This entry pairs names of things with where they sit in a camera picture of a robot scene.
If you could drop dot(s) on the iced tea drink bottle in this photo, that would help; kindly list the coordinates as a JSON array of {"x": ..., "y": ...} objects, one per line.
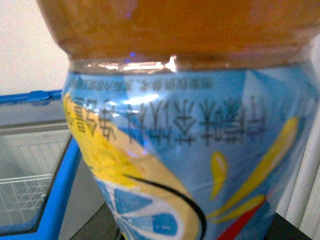
[{"x": 190, "y": 114}]

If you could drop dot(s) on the sliding glass freezer lid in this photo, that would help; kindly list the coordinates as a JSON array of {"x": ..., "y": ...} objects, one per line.
[{"x": 21, "y": 114}]

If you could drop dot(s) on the white blue chest freezer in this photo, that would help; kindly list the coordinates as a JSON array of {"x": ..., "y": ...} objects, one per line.
[{"x": 39, "y": 150}]

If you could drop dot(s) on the white vertical blinds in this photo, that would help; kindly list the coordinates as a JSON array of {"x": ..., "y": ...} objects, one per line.
[{"x": 300, "y": 203}]

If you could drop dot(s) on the white wire freezer basket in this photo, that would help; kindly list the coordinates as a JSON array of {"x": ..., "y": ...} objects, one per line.
[{"x": 21, "y": 198}]

